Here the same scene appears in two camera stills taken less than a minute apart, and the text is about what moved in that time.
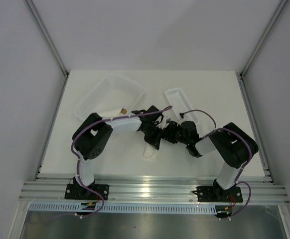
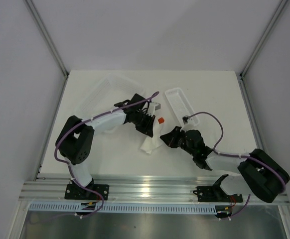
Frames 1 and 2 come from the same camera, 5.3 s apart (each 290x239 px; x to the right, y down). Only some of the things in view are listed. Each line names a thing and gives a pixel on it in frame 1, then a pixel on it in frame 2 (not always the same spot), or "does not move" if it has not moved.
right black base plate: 210,193 does not move
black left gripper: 155,141 to 147,128
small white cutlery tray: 179,106 does not move
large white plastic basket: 113,92 does not move
